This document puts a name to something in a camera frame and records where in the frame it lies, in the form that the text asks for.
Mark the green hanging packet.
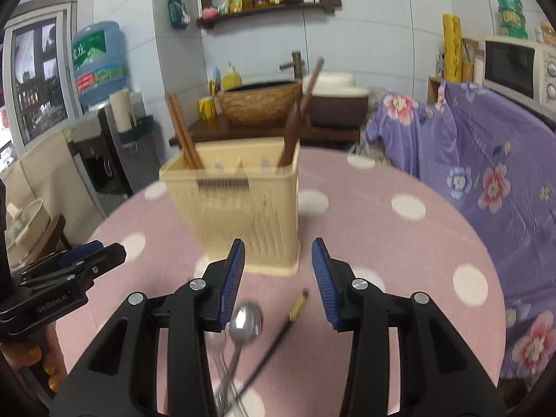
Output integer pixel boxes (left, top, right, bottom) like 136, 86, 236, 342
167, 0, 191, 30

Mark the white cooking pot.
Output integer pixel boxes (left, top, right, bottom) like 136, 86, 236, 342
6, 197, 50, 265

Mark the dark wooden counter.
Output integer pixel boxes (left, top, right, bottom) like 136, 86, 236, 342
169, 115, 361, 148

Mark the pink polka dot tablecloth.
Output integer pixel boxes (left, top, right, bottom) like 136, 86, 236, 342
54, 145, 507, 417

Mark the woven wicker basin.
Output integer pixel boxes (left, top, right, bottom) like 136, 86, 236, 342
216, 79, 303, 126

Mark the beige cloth cover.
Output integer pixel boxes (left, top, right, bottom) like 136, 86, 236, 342
0, 128, 107, 244

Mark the blue water jug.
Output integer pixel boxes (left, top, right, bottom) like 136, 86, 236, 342
71, 21, 128, 106

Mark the grey water dispenser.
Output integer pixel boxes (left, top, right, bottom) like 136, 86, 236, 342
65, 103, 163, 220

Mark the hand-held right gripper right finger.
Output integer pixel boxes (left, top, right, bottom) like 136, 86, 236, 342
311, 237, 507, 417

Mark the black chopstick with gold band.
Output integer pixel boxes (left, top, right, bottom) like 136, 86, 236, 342
237, 289, 310, 400

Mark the sliding glass window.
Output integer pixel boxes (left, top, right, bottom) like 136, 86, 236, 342
3, 2, 83, 153

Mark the yellow wrapped roll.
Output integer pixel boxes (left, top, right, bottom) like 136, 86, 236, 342
442, 14, 463, 82

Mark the person's left hand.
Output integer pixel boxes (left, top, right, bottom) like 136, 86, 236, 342
0, 326, 68, 396

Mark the brown wooden handled utensil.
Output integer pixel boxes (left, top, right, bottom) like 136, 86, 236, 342
300, 57, 325, 118

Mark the wooden rack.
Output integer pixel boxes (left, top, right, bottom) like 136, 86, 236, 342
460, 38, 484, 81

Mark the wooden crate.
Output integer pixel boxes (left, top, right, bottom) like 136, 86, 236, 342
428, 76, 444, 105

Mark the bronze faucet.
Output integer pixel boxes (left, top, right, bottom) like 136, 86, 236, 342
279, 51, 303, 81

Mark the dark wooden spoon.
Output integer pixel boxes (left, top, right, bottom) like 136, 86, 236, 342
279, 100, 303, 168

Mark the white brown rice cooker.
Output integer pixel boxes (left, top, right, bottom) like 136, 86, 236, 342
303, 72, 370, 128

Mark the dark blue cup holder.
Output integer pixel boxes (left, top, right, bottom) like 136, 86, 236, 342
119, 115, 155, 154

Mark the white microwave oven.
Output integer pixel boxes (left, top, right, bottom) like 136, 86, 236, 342
483, 37, 556, 116

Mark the purple floral cloth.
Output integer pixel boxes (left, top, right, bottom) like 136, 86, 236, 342
365, 80, 556, 394

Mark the white paper cup stack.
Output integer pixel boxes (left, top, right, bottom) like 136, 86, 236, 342
109, 89, 135, 133

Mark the beige plastic utensil holder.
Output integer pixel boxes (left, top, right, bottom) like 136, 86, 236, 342
159, 141, 302, 276

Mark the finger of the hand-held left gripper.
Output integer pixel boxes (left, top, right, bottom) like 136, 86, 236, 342
19, 244, 126, 288
11, 240, 105, 276

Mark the metal spoon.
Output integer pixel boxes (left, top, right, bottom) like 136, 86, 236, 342
208, 334, 250, 417
216, 302, 264, 417

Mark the brown wooden chopstick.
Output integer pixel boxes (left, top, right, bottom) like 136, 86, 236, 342
165, 93, 198, 170
170, 92, 205, 169

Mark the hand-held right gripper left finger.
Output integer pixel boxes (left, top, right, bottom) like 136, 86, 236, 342
52, 238, 246, 417

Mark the yellow soap pump bottle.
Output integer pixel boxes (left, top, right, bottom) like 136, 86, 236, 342
221, 63, 243, 92

